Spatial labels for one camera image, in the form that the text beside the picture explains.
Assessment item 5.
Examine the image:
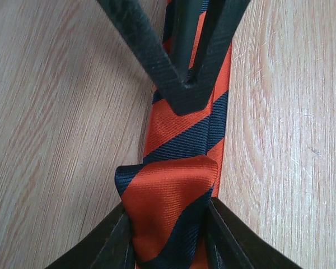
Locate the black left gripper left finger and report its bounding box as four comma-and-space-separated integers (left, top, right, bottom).
47, 203, 134, 268

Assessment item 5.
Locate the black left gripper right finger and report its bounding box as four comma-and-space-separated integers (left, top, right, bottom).
204, 197, 294, 268

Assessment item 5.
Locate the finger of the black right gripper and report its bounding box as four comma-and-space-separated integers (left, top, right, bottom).
170, 1, 249, 112
98, 0, 193, 115

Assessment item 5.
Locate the orange navy striped tie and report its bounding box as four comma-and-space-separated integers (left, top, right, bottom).
115, 1, 231, 268

